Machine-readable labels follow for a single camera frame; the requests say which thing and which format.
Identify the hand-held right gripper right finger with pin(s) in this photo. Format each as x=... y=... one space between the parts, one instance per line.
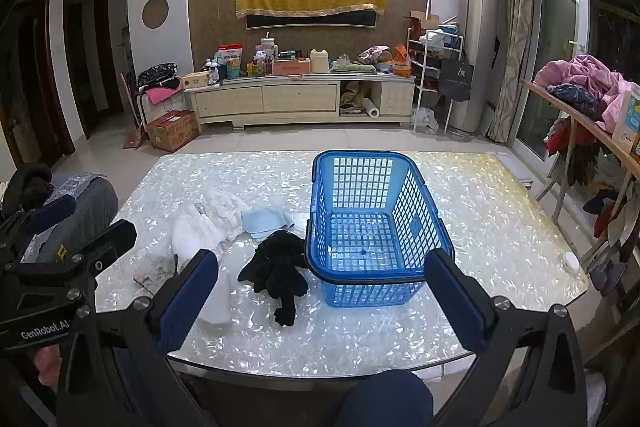
x=457 y=302

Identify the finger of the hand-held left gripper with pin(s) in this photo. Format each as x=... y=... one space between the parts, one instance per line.
x=50 y=213
x=107 y=239

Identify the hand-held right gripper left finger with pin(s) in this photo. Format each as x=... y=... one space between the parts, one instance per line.
x=192 y=302

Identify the white cloth with dark print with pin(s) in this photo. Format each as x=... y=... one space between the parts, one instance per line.
x=157 y=272

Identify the white fluffy cloth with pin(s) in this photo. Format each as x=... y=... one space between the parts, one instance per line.
x=210 y=219

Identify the black plush toy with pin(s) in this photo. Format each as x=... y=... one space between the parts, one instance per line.
x=275 y=272

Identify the blue plastic basket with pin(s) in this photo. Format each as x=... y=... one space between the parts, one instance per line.
x=370 y=294

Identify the light blue cloth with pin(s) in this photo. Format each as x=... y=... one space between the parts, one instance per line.
x=267 y=221

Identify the person's left hand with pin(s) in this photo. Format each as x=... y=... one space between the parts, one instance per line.
x=47 y=363

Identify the black fuzzy cloth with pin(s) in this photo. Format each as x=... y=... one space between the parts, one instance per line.
x=27 y=186

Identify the blue grey cloth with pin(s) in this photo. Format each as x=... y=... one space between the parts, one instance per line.
x=92 y=204

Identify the small white round object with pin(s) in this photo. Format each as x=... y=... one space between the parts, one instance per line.
x=570 y=261

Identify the person's leg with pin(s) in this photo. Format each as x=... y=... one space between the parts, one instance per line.
x=385 y=399

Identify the dark wooden door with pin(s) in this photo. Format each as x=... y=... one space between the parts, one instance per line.
x=35 y=82

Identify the pink cloth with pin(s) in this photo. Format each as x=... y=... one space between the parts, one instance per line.
x=162 y=94

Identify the black spotted bag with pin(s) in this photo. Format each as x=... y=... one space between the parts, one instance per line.
x=157 y=74

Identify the tissue box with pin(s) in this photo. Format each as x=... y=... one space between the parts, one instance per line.
x=195 y=80

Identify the white plastic bag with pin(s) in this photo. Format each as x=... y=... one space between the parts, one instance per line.
x=425 y=119

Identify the hanging clothes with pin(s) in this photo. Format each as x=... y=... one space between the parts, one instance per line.
x=580 y=157

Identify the teal cup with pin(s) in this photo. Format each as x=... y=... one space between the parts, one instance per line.
x=234 y=69

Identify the white paper roll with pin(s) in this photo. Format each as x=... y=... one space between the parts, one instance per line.
x=371 y=107

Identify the white red packet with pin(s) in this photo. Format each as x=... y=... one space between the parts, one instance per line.
x=230 y=54

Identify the black shopping bag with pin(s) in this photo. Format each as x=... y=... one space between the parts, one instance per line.
x=456 y=79

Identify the wooden clothes rack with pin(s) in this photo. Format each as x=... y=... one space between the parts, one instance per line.
x=565 y=107

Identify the white shelf rack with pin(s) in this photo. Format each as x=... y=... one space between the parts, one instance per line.
x=417 y=77

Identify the cream television cabinet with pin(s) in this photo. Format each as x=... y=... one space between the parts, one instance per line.
x=300 y=99

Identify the white printed carton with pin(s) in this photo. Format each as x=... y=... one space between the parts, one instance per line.
x=629 y=122

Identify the orange packet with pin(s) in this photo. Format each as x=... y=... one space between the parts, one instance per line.
x=402 y=59

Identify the white cup with straw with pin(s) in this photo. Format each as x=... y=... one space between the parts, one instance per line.
x=268 y=48

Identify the pink box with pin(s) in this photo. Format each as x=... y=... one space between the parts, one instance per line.
x=290 y=67

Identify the green cloth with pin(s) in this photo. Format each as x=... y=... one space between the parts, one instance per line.
x=352 y=68

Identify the pile of pink clothes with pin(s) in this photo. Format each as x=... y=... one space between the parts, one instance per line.
x=585 y=74

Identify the patterned snack bag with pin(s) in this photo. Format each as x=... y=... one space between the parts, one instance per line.
x=374 y=54

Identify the cream jar with ears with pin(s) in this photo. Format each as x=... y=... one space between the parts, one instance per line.
x=319 y=62

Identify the patterned curtain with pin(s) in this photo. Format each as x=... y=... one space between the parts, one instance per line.
x=512 y=32

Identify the open cardboard box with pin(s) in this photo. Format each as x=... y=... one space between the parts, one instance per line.
x=420 y=24

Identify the standing air conditioner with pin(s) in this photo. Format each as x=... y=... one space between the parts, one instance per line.
x=475 y=7

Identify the black television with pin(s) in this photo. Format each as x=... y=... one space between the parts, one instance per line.
x=310 y=21

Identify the round wall decoration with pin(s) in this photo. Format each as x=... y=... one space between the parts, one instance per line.
x=155 y=13

